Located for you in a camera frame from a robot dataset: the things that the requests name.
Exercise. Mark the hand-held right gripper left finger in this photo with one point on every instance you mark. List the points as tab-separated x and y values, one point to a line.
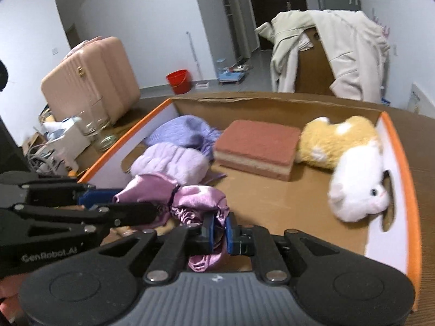
208	231

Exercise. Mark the light purple fuzzy cloth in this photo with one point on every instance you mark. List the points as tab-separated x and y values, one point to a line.
170	163

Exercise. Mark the pink satin pouch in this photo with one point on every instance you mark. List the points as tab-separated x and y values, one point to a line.
197	200

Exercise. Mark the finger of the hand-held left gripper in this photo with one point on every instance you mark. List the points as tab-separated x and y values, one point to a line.
136	212
98	197

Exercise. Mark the pink layered sponge block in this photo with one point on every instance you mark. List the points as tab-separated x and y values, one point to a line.
258	142

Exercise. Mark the purple knitted cloth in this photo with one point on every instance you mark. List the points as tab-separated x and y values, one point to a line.
180	130

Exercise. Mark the white appliance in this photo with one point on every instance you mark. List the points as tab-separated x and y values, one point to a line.
73	142

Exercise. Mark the white jacket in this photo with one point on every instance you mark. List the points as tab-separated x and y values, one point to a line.
346	47

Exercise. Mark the tall brown cardboard box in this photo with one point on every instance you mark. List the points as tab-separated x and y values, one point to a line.
312	71

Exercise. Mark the orange-edged cardboard box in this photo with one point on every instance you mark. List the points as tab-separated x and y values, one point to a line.
272	203

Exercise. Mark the yellow and white plush cat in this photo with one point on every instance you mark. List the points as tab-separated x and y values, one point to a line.
353	183

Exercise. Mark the pink suitcase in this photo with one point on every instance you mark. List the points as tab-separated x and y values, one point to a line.
91	74

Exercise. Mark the red bucket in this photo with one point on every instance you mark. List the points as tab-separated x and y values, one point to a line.
178	81

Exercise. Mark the blue floor tray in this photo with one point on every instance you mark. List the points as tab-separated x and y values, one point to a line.
231	74

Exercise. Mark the glass jar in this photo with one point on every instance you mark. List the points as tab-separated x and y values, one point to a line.
98	132

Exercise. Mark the white mop stick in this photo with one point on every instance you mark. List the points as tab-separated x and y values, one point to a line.
193	57

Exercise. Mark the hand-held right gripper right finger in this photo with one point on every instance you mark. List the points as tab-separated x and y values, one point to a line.
231	235

